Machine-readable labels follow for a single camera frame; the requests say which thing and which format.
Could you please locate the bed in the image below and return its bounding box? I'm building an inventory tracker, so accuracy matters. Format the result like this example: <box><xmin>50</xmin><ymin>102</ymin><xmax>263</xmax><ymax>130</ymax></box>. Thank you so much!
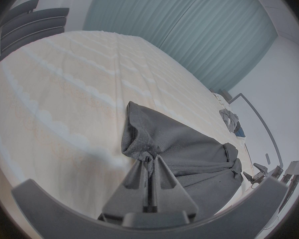
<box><xmin>0</xmin><ymin>30</ymin><xmax>284</xmax><ymax>221</ymax></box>

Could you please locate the white printed pillow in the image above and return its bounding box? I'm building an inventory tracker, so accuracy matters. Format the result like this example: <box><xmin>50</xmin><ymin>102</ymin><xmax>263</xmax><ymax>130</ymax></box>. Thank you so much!
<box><xmin>212</xmin><ymin>93</ymin><xmax>230</xmax><ymax>106</ymax></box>

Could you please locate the grey garment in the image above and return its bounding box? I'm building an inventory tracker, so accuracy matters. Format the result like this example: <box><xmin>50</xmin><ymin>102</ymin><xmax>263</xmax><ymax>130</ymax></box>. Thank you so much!
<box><xmin>219</xmin><ymin>109</ymin><xmax>240</xmax><ymax>133</ymax></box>

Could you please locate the black T-shirt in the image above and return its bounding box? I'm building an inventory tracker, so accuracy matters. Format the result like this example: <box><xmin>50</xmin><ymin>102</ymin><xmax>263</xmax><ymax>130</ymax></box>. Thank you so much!
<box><xmin>121</xmin><ymin>101</ymin><xmax>244</xmax><ymax>216</ymax></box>

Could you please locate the dark blue and white garment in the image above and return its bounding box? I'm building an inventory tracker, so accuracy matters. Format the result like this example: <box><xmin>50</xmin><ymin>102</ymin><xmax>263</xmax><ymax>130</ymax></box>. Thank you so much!
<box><xmin>235</xmin><ymin>128</ymin><xmax>247</xmax><ymax>140</ymax></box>

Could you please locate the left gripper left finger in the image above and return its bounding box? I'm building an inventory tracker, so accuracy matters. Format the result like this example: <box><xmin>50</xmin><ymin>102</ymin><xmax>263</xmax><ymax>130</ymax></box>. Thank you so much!
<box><xmin>98</xmin><ymin>158</ymin><xmax>149</xmax><ymax>222</ymax></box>

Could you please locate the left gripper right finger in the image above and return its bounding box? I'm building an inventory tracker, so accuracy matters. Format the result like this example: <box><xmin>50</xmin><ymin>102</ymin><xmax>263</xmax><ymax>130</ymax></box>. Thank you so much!
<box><xmin>151</xmin><ymin>155</ymin><xmax>198</xmax><ymax>218</ymax></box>

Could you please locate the blue-green curtain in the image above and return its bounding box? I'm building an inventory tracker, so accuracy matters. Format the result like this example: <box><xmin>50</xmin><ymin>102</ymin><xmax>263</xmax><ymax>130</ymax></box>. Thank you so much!
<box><xmin>83</xmin><ymin>0</ymin><xmax>210</xmax><ymax>50</ymax></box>
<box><xmin>161</xmin><ymin>0</ymin><xmax>279</xmax><ymax>92</ymax></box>

